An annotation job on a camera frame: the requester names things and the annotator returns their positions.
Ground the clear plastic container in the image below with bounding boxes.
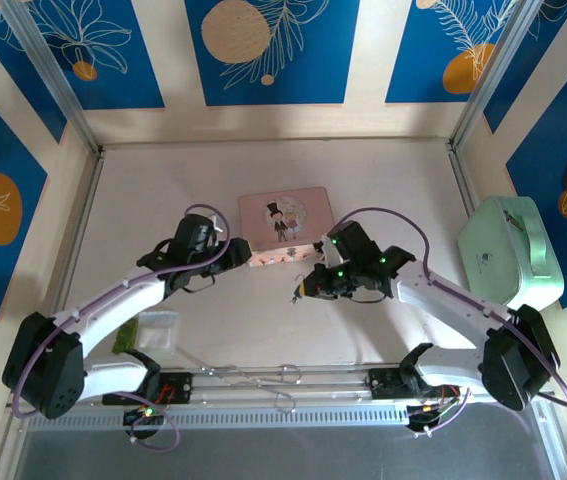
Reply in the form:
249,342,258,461
135,310,181,354

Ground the pink tin box cartoon couple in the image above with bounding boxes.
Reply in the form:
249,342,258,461
237,186,335,269

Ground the mint green carry case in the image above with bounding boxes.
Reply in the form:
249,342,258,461
456,195,564,314

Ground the small electronics board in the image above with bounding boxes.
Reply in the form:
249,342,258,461
406,402,447,427
122,405,167,427

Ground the perforated grey cable duct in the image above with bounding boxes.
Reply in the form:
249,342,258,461
25,412,412,432

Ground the aluminium frame post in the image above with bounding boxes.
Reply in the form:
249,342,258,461
0,0,105,154
450,0,539,151

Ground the green sponge piece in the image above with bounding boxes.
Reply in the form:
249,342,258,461
112,319,140,354

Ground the wide aluminium frame rail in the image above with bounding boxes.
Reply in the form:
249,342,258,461
5,359,559,416

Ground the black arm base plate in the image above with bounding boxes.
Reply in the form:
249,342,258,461
101,372,195,406
366,367,464,401

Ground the thin aluminium frame rail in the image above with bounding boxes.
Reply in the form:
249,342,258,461
446,140,479,211
37,149,107,371

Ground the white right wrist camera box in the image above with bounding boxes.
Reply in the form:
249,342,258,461
319,233,347,269

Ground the grey metal panel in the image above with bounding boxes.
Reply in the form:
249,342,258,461
10,399,567,480

